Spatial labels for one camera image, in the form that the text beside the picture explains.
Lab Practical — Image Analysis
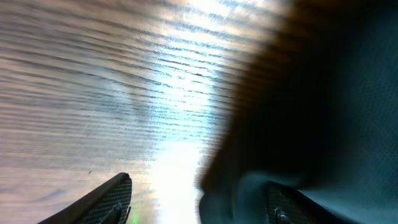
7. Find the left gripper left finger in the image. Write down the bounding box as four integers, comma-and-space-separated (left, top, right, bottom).
40, 172, 132, 224

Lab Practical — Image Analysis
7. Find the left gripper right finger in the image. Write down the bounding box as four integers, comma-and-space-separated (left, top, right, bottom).
267, 182, 345, 224

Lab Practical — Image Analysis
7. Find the black t-shirt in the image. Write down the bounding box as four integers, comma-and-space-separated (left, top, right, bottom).
198, 1, 397, 224

